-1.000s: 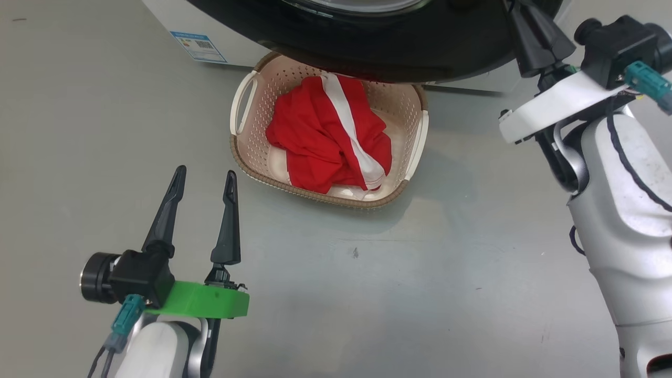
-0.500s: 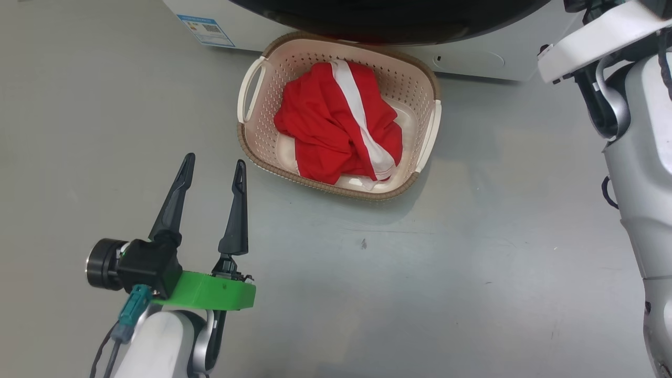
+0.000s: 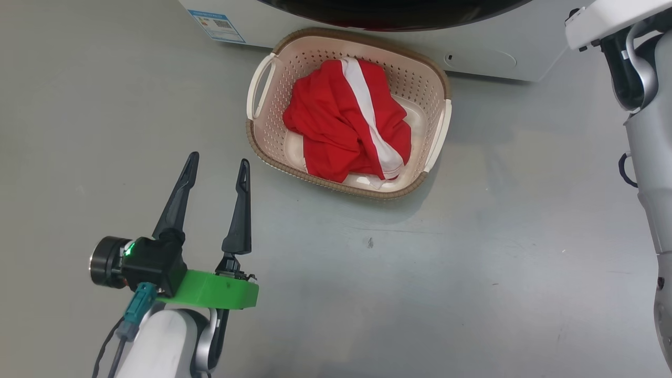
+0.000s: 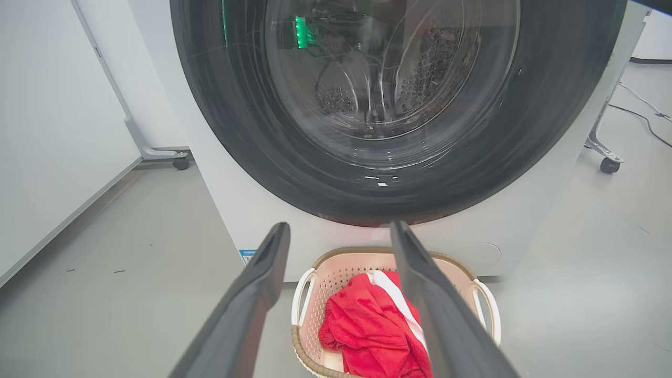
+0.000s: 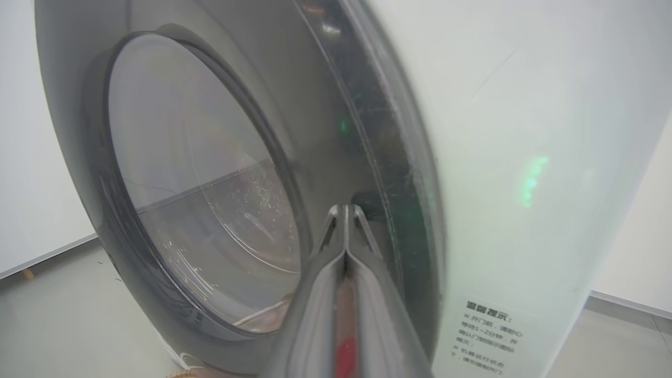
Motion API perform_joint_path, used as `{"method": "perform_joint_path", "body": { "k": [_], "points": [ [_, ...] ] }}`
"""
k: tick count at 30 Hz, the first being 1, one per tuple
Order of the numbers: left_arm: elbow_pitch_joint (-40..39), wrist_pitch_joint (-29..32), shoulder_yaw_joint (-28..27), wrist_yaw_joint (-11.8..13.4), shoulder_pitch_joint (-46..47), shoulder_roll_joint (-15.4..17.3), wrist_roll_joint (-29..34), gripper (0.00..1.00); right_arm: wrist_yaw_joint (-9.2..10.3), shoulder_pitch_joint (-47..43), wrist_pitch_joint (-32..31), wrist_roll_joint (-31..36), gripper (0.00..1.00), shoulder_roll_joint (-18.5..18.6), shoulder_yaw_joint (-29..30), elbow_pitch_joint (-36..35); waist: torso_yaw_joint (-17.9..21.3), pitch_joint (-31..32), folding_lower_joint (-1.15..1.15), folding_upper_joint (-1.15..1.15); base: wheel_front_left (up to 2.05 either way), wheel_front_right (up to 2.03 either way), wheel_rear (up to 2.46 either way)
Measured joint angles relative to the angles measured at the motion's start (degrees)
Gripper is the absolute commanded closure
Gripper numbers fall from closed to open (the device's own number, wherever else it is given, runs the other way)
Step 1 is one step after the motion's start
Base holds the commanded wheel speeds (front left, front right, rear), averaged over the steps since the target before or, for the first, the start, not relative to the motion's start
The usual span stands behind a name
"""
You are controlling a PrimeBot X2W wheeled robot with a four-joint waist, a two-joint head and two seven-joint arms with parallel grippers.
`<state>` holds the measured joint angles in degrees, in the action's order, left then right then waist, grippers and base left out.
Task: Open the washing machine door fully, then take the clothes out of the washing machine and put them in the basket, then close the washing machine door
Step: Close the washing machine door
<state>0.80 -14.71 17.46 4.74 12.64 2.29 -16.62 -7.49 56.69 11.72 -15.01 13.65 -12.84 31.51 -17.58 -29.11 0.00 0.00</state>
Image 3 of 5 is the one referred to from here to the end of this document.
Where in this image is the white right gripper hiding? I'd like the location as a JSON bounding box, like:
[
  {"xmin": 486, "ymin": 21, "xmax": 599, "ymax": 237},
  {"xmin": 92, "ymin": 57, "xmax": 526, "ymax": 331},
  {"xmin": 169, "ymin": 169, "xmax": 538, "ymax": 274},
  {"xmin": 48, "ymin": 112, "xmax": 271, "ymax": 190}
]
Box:
[{"xmin": 564, "ymin": 0, "xmax": 672, "ymax": 51}]

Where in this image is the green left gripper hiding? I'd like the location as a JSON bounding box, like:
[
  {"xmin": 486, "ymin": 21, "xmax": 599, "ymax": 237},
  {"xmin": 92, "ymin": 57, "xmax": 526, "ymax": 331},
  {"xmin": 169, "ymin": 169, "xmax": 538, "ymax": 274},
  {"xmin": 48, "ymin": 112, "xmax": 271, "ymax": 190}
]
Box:
[{"xmin": 152, "ymin": 152, "xmax": 260, "ymax": 310}]

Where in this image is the red and white garment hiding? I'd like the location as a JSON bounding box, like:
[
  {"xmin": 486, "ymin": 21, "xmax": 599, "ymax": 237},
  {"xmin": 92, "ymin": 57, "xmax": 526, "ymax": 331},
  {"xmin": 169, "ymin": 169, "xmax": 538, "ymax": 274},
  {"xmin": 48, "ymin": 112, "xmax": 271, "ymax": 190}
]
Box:
[{"xmin": 282, "ymin": 58, "xmax": 412, "ymax": 190}]

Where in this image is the white front-load washing machine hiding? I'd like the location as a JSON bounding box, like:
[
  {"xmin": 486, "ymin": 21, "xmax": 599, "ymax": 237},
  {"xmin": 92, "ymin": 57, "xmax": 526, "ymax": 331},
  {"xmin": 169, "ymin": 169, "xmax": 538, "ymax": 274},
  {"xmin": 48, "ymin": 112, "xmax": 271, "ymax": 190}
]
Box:
[{"xmin": 177, "ymin": 0, "xmax": 596, "ymax": 82}]

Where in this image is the white oval filter access cover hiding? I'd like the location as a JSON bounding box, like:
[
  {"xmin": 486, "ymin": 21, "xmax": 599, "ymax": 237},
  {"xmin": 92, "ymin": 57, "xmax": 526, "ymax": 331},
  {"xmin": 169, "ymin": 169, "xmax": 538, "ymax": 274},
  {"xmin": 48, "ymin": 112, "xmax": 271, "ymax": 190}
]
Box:
[{"xmin": 444, "ymin": 48, "xmax": 518, "ymax": 69}]

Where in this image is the cream perforated laundry basket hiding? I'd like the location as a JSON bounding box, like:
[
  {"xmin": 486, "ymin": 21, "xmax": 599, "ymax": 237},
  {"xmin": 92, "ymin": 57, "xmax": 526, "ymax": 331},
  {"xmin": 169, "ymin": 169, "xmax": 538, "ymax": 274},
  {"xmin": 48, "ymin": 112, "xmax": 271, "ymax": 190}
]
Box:
[{"xmin": 247, "ymin": 28, "xmax": 452, "ymax": 200}]

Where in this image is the blue energy label sticker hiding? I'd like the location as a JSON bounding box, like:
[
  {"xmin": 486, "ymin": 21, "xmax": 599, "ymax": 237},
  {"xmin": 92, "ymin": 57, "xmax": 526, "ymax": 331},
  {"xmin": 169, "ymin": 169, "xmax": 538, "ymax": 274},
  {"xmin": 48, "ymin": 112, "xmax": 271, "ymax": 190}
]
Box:
[{"xmin": 188, "ymin": 9, "xmax": 246, "ymax": 44}]

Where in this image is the teal left camera connector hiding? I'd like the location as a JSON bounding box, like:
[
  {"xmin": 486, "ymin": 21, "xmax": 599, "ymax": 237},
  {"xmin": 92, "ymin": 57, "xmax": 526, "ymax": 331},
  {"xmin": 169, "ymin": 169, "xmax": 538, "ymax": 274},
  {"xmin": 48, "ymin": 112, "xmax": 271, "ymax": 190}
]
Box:
[{"xmin": 115, "ymin": 282, "xmax": 158, "ymax": 342}]

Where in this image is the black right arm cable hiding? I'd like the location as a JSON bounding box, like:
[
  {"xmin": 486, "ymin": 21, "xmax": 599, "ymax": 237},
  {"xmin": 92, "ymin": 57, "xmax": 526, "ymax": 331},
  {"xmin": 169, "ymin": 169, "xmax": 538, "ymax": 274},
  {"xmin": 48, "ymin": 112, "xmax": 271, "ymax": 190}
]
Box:
[{"xmin": 618, "ymin": 152, "xmax": 639, "ymax": 188}]

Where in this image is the black left camera cable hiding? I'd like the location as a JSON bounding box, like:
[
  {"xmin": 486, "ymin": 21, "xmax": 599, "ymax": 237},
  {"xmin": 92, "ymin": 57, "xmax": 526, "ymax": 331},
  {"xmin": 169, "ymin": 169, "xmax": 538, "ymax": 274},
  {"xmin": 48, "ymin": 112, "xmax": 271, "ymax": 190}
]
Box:
[{"xmin": 92, "ymin": 318, "xmax": 132, "ymax": 378}]

